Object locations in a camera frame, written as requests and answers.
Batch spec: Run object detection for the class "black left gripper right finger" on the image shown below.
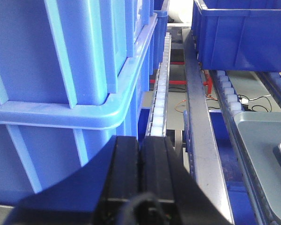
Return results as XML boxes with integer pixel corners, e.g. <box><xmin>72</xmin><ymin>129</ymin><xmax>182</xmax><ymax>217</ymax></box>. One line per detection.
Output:
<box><xmin>140</xmin><ymin>136</ymin><xmax>229</xmax><ymax>225</ymax></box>

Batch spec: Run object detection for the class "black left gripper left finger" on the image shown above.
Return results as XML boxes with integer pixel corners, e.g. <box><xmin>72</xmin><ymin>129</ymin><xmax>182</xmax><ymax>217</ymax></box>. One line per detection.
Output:
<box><xmin>4</xmin><ymin>136</ymin><xmax>139</xmax><ymax>225</ymax></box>

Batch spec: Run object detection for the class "grey plastic tray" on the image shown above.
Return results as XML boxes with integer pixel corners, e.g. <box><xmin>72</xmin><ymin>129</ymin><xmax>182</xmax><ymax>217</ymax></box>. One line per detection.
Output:
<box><xmin>234</xmin><ymin>112</ymin><xmax>281</xmax><ymax>225</ymax></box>

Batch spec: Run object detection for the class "large blue crate upper left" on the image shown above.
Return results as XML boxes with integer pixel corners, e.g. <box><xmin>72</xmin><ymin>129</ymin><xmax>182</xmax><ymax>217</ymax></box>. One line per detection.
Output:
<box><xmin>0</xmin><ymin>0</ymin><xmax>157</xmax><ymax>205</ymax></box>

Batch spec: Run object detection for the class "blue crate upper right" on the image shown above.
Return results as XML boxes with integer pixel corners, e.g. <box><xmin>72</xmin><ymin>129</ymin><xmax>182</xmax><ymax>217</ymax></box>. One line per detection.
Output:
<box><xmin>192</xmin><ymin>0</ymin><xmax>281</xmax><ymax>72</ymax></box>

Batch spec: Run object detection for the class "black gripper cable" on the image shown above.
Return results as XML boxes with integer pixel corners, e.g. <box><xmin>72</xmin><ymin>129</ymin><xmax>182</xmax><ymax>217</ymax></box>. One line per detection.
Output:
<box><xmin>121</xmin><ymin>192</ymin><xmax>174</xmax><ymax>225</ymax></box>

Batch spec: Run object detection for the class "left steel divider rail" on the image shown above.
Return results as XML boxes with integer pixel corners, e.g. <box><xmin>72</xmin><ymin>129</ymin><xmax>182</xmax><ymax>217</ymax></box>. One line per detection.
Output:
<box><xmin>182</xmin><ymin>28</ymin><xmax>234</xmax><ymax>224</ymax></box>

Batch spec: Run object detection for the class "orange cable on floor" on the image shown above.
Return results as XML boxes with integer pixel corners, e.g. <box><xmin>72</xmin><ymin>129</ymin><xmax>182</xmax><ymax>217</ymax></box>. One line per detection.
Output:
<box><xmin>174</xmin><ymin>93</ymin><xmax>218</xmax><ymax>113</ymax></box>

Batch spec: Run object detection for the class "red metal frame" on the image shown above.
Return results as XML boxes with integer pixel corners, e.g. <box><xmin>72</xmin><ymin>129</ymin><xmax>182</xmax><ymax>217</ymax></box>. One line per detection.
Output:
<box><xmin>149</xmin><ymin>67</ymin><xmax>212</xmax><ymax>101</ymax></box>

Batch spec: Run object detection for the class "black cable on floor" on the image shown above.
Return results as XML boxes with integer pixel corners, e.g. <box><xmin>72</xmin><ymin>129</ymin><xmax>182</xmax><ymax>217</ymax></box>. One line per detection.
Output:
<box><xmin>208</xmin><ymin>94</ymin><xmax>273</xmax><ymax>112</ymax></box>

